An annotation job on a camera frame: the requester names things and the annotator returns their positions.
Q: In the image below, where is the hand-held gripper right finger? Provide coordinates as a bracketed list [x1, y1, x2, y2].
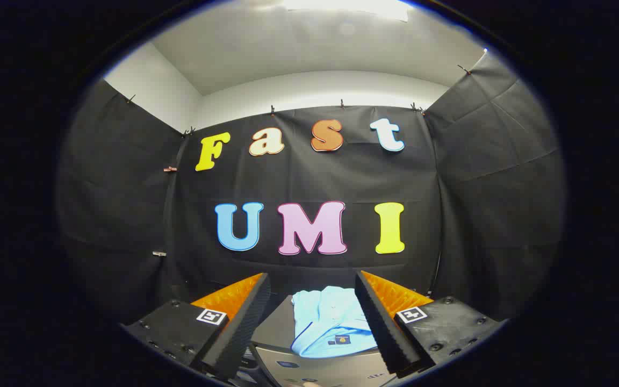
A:
[354, 270, 505, 379]

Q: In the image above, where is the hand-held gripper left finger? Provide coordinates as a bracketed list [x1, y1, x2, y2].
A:
[120, 272, 271, 381]

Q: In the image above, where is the light blue shirt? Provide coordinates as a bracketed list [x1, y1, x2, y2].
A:
[291, 286, 379, 359]

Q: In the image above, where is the black backdrop cloth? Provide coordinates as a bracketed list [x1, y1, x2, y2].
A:
[57, 51, 565, 328]

